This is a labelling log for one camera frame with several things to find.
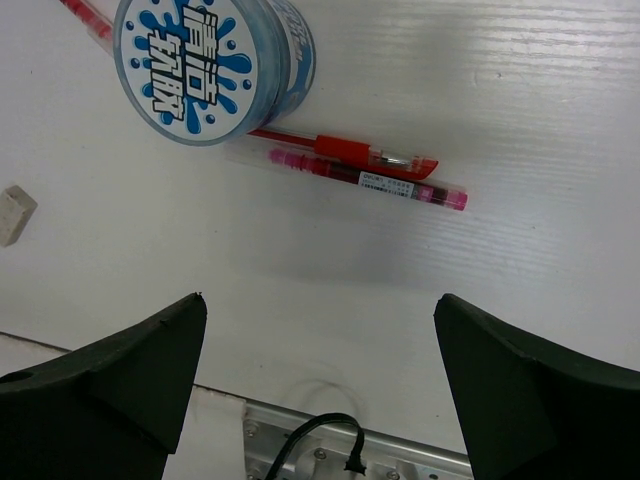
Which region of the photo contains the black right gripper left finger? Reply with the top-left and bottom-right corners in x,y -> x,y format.
1,293 -> 207,479

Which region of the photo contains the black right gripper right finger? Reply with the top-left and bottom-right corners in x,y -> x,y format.
434,294 -> 639,479

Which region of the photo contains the grey white eraser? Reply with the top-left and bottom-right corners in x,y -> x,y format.
0,185 -> 38,247

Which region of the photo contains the pink refill pen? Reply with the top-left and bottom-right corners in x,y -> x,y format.
268,148 -> 468,211

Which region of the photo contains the red gel pen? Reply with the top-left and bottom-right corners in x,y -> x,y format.
250,129 -> 439,181

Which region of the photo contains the red capped pen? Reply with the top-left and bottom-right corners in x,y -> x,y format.
60,0 -> 113,41

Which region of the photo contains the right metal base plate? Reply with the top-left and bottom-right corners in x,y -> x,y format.
243,401 -> 473,479

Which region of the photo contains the black cable on base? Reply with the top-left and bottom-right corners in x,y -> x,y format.
262,412 -> 368,480

